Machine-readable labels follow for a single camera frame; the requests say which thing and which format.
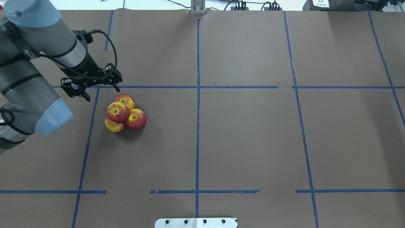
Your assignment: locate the red yellow apple front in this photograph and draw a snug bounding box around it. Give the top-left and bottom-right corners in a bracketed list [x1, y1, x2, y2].
[125, 109, 147, 130]

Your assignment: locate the lone red yellow apple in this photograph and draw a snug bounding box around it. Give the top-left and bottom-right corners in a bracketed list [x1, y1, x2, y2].
[106, 102, 130, 123]

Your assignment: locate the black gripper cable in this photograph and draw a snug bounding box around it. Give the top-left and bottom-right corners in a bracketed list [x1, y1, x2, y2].
[38, 29, 118, 80]

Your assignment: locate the brown paper table cover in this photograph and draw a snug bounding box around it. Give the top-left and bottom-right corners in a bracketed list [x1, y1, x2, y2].
[1, 9, 404, 228]

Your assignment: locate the aluminium frame post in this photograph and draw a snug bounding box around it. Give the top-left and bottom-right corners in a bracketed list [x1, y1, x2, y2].
[190, 0, 206, 15]

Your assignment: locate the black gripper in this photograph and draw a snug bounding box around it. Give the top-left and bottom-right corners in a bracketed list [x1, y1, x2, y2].
[61, 54, 122, 102]

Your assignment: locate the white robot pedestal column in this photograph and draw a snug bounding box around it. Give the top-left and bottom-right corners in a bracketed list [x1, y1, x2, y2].
[154, 218, 238, 228]

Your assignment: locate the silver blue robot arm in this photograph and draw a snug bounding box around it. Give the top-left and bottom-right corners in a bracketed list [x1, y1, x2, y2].
[0, 0, 122, 153]

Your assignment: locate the red yellow apple back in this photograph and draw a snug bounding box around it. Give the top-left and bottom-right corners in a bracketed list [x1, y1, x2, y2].
[114, 94, 136, 110]

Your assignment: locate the red yellow apple side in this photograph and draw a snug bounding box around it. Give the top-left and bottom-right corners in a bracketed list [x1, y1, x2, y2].
[104, 117, 126, 133]

